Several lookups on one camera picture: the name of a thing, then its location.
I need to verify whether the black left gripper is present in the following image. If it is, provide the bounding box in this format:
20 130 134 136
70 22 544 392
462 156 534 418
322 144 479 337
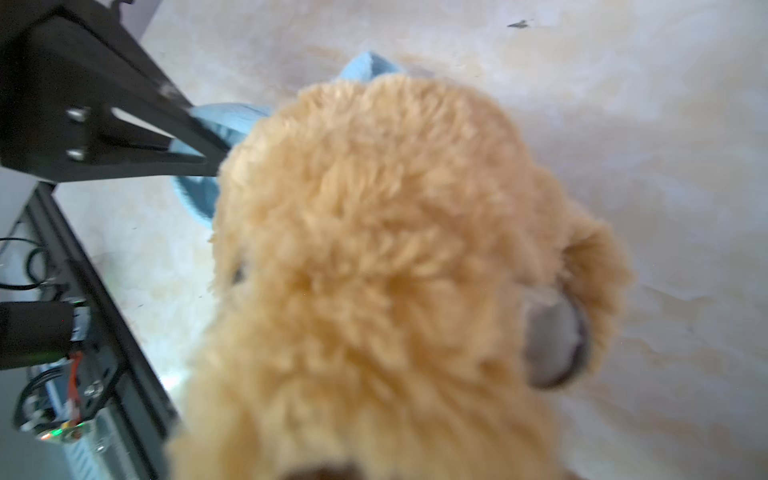
1 1 229 183

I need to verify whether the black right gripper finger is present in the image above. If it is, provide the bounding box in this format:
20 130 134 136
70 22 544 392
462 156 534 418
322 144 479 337
523 287 591 389

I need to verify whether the light blue fleece hoodie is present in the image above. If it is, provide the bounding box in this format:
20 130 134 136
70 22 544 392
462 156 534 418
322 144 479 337
171 51 406 228

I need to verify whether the tan plush teddy bear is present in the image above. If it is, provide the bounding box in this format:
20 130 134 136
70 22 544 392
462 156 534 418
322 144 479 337
166 74 633 479

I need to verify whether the black table edge rail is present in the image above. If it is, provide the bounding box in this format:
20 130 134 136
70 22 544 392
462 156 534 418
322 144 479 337
25 183 177 479

